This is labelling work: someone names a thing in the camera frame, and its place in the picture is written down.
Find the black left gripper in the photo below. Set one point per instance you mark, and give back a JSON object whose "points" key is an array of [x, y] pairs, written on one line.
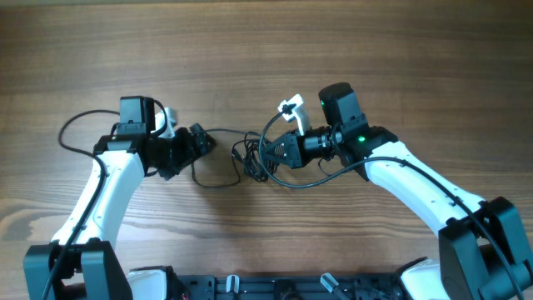
{"points": [[189, 152]]}

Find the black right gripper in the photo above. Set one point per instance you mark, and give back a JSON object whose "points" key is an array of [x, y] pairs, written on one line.
{"points": [[296, 155]]}

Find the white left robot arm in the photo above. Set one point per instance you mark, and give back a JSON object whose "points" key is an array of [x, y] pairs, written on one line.
{"points": [[80, 261]]}

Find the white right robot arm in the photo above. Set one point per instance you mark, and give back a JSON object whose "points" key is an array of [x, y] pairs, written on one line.
{"points": [[484, 252]]}

